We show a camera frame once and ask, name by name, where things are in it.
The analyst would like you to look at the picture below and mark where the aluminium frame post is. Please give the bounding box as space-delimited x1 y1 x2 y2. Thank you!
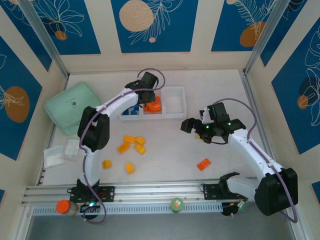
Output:
18 0 70 78
243 0 293 76

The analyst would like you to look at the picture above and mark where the aluminium side rail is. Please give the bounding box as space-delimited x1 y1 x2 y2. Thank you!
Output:
36 74 70 186
238 69 282 176

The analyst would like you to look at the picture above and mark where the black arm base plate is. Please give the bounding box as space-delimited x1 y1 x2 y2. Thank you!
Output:
69 186 116 203
202 183 250 201

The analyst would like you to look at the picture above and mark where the aluminium front rail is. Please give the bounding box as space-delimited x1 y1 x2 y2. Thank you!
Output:
21 180 297 205

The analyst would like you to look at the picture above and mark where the green cylinder with sticker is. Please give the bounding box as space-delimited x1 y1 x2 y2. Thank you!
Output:
169 196 185 214

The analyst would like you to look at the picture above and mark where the white zip plastic bag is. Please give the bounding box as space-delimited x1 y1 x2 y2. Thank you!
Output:
43 145 65 169

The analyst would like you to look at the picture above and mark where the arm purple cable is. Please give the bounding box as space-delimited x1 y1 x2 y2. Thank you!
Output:
79 68 167 225
206 98 299 224

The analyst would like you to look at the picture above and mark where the white slotted cable duct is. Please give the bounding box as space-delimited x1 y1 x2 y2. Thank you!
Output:
32 202 224 216

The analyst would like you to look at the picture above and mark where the controller board with green light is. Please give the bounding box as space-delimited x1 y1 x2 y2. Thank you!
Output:
79 199 102 221
221 199 249 218

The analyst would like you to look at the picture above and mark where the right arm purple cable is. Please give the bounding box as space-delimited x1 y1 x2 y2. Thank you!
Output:
206 98 299 224

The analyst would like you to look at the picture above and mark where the mint green zip pouch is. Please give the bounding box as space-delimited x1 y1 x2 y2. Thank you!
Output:
43 81 102 137

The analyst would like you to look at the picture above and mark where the clear plastic bag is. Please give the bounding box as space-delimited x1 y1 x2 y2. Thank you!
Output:
62 138 81 162

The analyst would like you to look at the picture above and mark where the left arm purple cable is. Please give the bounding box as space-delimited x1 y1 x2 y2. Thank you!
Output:
79 68 167 225

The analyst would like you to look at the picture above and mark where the white three-compartment container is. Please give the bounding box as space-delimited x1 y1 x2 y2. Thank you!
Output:
119 85 188 122

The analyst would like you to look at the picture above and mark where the jar with orange lid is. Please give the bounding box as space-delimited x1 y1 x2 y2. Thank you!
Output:
55 199 80 217

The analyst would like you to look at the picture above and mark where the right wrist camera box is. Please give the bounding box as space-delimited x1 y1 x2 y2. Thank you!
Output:
199 107 213 125

